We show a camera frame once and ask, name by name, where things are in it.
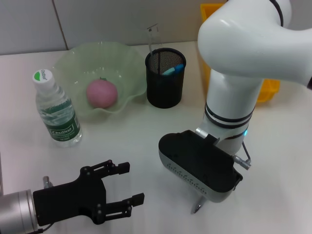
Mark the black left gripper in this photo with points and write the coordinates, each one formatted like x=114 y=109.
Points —
x=68 y=202

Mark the grey white pen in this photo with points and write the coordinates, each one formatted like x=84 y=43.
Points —
x=198 y=207

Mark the clear green-label water bottle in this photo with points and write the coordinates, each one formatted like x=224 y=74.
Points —
x=59 y=122

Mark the pink peach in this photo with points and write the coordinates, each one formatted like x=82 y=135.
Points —
x=101 y=93

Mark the blue scissors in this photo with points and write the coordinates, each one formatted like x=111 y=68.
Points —
x=171 y=70

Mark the clear plastic ruler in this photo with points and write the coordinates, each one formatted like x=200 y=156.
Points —
x=152 y=36

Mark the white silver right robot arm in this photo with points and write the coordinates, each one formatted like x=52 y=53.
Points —
x=234 y=73

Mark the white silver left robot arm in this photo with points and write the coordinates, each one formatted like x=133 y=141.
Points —
x=14 y=212

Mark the black mesh pen cup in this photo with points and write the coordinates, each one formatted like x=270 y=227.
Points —
x=164 y=87

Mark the green glass fruit plate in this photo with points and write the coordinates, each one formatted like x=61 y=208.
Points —
x=70 y=63

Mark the yellow plastic bin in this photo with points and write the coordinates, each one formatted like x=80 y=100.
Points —
x=268 y=90

